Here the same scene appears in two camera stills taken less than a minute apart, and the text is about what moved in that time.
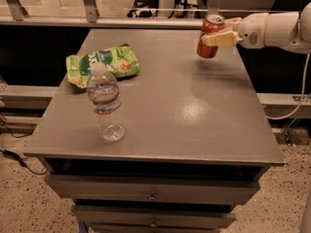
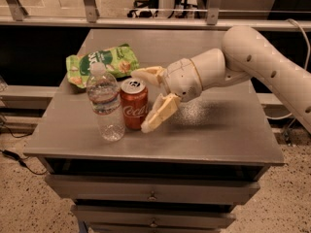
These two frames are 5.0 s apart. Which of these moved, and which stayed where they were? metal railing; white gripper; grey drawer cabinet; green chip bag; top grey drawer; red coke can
Moved: white gripper; red coke can
Stayed: metal railing; top grey drawer; grey drawer cabinet; green chip bag
